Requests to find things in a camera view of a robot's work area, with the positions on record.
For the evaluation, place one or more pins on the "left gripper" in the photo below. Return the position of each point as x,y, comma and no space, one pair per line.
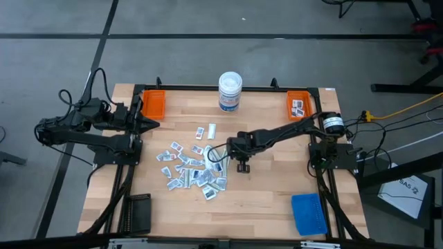
135,114

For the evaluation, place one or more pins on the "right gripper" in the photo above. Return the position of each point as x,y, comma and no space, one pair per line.
242,145

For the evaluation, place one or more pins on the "white packet black print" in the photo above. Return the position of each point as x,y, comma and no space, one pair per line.
300,112
209,193
297,103
294,112
218,167

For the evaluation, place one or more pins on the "large white gauze packet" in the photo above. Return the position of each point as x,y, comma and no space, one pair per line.
208,157

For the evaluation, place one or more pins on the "plain white packet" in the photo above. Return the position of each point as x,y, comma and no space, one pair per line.
212,131

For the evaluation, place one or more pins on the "green striped bandage wrapper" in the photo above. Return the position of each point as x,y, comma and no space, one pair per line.
190,177
225,155
225,170
217,152
185,178
214,186

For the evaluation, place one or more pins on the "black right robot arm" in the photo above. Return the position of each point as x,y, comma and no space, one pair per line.
284,131

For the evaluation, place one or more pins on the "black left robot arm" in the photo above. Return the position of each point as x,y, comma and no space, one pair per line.
104,141

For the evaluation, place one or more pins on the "orange plastic mesh basket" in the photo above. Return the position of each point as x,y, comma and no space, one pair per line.
289,100
154,104

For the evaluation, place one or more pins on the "white wipes canister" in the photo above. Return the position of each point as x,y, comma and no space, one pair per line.
230,91

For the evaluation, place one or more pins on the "blue plastic mesh basket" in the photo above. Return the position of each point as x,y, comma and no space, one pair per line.
308,214

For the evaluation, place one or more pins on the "black plastic mesh basket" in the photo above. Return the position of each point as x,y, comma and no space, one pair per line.
138,214

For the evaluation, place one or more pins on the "yellow power plug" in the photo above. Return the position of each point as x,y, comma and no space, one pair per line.
368,115

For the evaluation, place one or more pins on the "grey stand foot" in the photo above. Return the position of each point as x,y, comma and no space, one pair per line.
10,158

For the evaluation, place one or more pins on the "black diagonal beam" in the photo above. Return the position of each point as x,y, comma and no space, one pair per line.
398,172

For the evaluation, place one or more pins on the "black rig beam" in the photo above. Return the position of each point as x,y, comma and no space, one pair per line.
41,243

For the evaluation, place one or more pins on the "white printed paper sheet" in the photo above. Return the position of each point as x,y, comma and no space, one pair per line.
403,195

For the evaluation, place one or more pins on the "black stand foot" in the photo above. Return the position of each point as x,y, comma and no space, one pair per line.
398,88

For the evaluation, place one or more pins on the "black stand platform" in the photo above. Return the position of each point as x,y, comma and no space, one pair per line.
431,193

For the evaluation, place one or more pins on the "person's shoe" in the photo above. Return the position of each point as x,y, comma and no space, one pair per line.
436,51
424,27

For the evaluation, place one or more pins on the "black furniture legs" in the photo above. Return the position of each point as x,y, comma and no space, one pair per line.
413,8

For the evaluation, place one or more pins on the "person's leg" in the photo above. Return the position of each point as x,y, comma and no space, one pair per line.
436,20

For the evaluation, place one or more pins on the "silver metal bracket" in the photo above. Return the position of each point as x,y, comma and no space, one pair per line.
320,245
128,243

